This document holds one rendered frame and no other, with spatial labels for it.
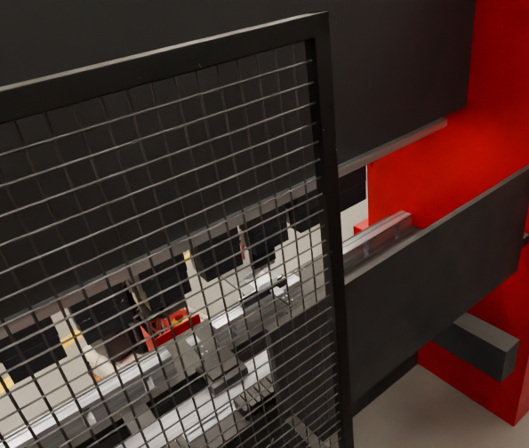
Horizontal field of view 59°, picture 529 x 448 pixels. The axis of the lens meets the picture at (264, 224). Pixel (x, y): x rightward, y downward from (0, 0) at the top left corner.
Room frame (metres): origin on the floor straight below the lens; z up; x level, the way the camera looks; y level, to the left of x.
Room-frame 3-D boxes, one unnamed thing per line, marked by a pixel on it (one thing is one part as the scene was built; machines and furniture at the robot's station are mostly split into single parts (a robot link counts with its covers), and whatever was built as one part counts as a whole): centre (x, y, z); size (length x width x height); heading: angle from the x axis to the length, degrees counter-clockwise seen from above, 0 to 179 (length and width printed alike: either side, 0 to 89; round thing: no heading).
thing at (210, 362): (1.07, 0.23, 1.01); 0.26 x 0.12 x 0.05; 32
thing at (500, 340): (1.32, -0.56, 0.81); 0.64 x 0.08 x 0.14; 32
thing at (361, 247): (1.69, -0.44, 0.92); 0.50 x 0.06 x 0.10; 122
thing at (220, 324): (1.37, 0.07, 0.92); 0.39 x 0.06 x 0.10; 122
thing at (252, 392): (0.95, -0.02, 1.02); 0.37 x 0.06 x 0.04; 122
